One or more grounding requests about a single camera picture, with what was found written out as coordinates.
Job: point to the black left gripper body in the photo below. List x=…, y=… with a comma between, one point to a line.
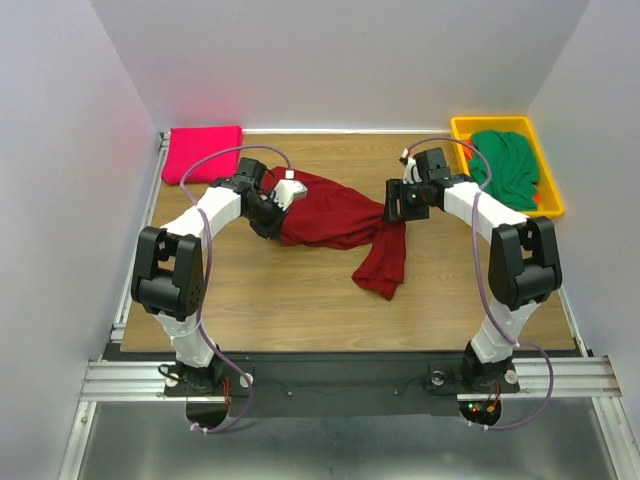
x=266, y=215

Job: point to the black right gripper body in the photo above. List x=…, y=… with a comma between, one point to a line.
x=414, y=205

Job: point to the dark red t shirt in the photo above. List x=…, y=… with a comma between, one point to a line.
x=335, y=216

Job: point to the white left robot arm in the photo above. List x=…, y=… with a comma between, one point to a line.
x=173, y=263

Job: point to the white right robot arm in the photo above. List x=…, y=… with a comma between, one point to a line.
x=524, y=266

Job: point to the orange t shirt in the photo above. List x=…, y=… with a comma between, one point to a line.
x=468, y=150

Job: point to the green t shirt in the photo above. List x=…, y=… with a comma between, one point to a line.
x=514, y=169

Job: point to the folded pink t shirt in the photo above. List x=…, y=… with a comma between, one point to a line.
x=188, y=145

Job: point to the yellow plastic bin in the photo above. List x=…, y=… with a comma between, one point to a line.
x=548, y=198

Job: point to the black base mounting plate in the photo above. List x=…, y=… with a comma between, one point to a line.
x=333, y=384

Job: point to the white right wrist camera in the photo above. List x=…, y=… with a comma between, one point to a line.
x=411, y=174

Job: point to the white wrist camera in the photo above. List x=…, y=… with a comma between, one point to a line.
x=411, y=174
x=288, y=190

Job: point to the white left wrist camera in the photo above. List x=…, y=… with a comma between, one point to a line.
x=288, y=190

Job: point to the aluminium frame rail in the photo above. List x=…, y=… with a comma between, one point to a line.
x=591, y=377

